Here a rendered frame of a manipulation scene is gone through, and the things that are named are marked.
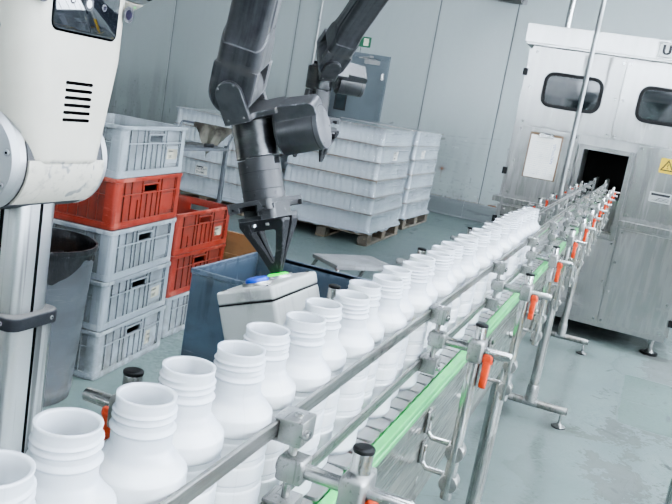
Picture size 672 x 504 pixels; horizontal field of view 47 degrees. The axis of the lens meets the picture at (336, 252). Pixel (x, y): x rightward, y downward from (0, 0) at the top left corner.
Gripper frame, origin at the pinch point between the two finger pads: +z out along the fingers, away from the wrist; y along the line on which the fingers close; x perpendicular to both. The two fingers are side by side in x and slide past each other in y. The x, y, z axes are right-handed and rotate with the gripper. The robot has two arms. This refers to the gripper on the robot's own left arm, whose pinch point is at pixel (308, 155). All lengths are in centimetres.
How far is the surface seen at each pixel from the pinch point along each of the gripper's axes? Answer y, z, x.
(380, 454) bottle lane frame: -49, 22, 83
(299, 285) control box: -31, 10, 69
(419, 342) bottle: -47, 15, 64
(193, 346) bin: 13.1, 44.2, 16.8
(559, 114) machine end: -11, -22, -407
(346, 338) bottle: -45, 9, 89
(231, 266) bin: 15.5, 29.3, -0.5
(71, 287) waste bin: 120, 74, -74
